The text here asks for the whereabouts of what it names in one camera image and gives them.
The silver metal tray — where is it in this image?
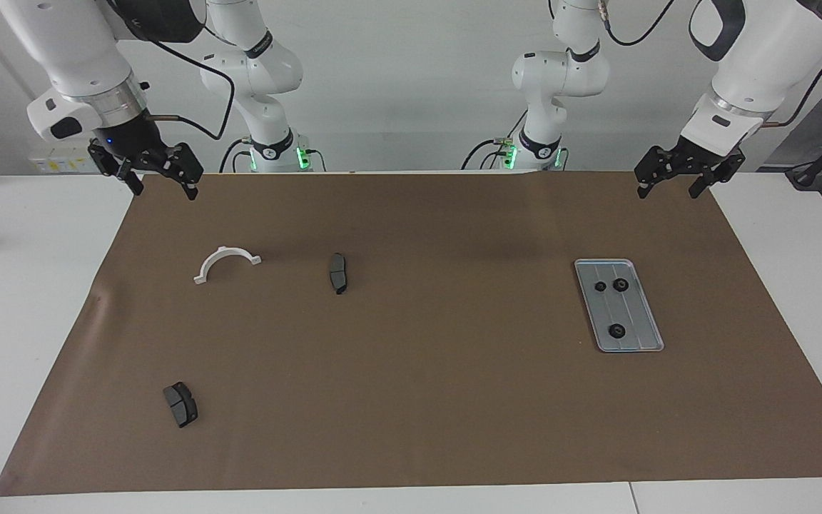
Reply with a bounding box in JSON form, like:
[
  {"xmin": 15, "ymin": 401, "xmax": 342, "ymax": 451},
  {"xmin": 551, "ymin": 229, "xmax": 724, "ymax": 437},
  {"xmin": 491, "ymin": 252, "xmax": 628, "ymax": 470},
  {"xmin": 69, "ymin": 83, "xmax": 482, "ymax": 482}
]
[{"xmin": 574, "ymin": 258, "xmax": 665, "ymax": 353}]

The dark grey brake pad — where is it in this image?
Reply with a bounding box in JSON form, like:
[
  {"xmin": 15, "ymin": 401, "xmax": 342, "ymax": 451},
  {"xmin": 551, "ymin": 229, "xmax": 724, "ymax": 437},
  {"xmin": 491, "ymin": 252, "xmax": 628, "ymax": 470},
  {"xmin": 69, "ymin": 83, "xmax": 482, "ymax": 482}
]
[
  {"xmin": 163, "ymin": 382, "xmax": 199, "ymax": 428},
  {"xmin": 328, "ymin": 253, "xmax": 349, "ymax": 296}
]

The brown paper table mat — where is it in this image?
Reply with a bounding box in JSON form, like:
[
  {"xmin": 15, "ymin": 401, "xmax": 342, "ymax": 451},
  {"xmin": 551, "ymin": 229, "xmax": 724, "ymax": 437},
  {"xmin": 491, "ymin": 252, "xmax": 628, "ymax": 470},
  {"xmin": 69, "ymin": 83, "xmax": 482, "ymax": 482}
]
[{"xmin": 0, "ymin": 171, "xmax": 822, "ymax": 497}]

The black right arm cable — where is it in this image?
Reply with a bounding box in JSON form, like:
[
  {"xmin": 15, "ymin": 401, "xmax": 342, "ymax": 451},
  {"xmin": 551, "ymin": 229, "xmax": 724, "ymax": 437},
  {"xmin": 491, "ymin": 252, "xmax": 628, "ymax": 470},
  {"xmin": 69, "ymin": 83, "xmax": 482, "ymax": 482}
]
[{"xmin": 143, "ymin": 36, "xmax": 235, "ymax": 141}]

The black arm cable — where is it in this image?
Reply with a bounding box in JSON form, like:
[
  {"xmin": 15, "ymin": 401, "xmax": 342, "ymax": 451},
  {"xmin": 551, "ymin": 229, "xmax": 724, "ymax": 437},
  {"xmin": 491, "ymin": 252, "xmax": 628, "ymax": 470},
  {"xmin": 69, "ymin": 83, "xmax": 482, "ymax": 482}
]
[
  {"xmin": 143, "ymin": 36, "xmax": 235, "ymax": 141},
  {"xmin": 597, "ymin": 0, "xmax": 822, "ymax": 129}
]

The black base cable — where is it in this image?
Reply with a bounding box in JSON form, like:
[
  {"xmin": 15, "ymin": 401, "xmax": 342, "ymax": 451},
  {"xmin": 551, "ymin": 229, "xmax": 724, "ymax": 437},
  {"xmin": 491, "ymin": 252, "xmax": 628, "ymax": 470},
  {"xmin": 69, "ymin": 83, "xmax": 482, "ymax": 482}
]
[
  {"xmin": 461, "ymin": 107, "xmax": 527, "ymax": 172},
  {"xmin": 220, "ymin": 138, "xmax": 251, "ymax": 173}
]

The white semicircular plastic bracket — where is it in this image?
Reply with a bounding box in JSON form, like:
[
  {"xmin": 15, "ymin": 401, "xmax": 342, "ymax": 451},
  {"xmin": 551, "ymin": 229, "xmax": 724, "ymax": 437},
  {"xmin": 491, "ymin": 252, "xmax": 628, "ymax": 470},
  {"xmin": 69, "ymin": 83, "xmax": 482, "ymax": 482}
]
[{"xmin": 193, "ymin": 246, "xmax": 263, "ymax": 286}]

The white wall socket box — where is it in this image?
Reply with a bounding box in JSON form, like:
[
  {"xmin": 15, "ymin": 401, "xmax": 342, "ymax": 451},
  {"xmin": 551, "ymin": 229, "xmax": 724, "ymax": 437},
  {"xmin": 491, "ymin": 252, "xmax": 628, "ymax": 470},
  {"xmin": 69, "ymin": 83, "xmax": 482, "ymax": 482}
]
[{"xmin": 29, "ymin": 146, "xmax": 98, "ymax": 174}]

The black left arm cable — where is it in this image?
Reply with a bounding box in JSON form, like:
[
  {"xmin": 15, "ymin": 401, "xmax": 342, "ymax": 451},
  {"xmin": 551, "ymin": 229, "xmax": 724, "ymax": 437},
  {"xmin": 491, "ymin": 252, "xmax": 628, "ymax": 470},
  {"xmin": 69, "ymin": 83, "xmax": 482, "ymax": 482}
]
[{"xmin": 597, "ymin": 0, "xmax": 822, "ymax": 129}]

